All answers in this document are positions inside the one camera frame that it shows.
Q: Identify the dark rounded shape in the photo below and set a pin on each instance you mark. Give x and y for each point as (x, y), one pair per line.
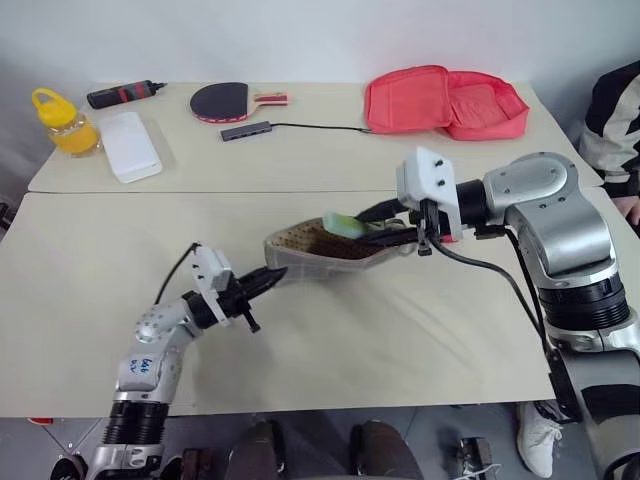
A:
(380, 452)
(255, 452)

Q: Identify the white sneaker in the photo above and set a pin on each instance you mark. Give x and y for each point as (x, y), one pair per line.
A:
(537, 440)

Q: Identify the person's bare hand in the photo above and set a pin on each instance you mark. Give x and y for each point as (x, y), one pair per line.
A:
(634, 210)

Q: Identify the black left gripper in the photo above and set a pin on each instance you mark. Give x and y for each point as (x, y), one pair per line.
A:
(236, 300)

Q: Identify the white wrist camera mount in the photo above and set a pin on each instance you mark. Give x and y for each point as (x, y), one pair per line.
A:
(425, 175)
(210, 275)

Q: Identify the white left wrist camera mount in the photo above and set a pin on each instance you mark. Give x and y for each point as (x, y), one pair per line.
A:
(210, 275)

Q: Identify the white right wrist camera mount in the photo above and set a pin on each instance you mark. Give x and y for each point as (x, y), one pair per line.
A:
(425, 175)

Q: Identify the black red table tennis paddle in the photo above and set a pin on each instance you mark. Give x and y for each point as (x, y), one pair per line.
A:
(220, 102)

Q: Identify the grey checked fabric pouch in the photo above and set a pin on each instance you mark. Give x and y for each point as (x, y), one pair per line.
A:
(310, 255)

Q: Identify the dark object beside table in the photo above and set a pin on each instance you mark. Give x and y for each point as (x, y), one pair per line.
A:
(4, 215)

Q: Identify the grey usb hub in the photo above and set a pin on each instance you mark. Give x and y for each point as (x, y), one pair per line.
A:
(246, 131)

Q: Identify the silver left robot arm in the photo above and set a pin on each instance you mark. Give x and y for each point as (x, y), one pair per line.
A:
(150, 360)

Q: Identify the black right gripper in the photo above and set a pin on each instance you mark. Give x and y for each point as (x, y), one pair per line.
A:
(426, 220)

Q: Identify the black red marker pen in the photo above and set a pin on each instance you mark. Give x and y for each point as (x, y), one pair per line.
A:
(120, 94)

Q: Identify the white rectangular box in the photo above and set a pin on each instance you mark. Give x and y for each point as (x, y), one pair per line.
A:
(131, 147)

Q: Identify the open pink fabric pouch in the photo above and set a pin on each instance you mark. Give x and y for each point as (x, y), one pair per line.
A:
(410, 102)

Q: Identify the person in black white jacket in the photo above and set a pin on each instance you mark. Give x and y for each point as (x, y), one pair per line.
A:
(615, 130)

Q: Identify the yellow lidded plastic jar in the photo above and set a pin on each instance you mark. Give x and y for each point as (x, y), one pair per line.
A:
(67, 127)

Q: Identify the green eraser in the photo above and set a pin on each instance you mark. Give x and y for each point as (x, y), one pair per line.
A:
(342, 224)

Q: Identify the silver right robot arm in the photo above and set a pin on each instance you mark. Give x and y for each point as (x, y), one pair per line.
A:
(565, 220)

